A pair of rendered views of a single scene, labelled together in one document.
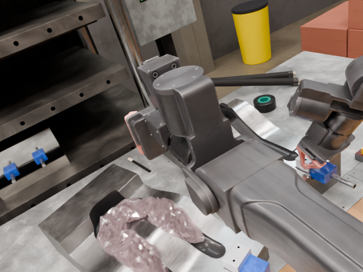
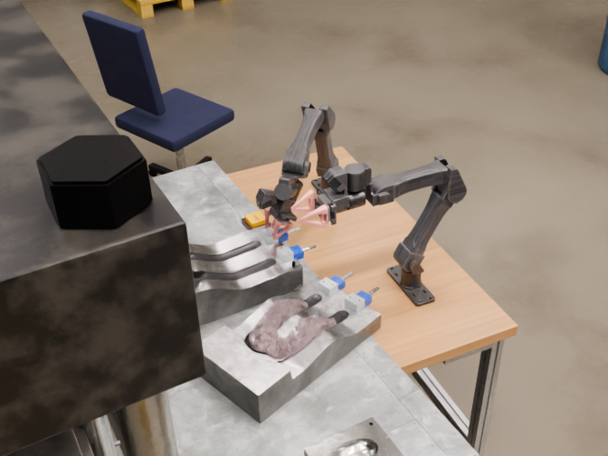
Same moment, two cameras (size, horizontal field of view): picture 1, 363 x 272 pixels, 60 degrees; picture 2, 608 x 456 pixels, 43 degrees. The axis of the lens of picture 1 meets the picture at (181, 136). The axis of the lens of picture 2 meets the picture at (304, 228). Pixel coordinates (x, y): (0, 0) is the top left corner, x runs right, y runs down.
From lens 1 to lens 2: 2.11 m
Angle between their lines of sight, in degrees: 76
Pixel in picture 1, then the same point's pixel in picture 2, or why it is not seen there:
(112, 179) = (222, 344)
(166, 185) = not seen: hidden behind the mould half
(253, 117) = (195, 248)
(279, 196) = (400, 176)
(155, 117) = (337, 196)
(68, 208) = (247, 373)
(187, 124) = (367, 180)
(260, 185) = (394, 178)
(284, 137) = (229, 243)
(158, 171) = not seen: hidden behind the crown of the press
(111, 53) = not seen: outside the picture
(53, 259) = (270, 424)
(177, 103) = (365, 174)
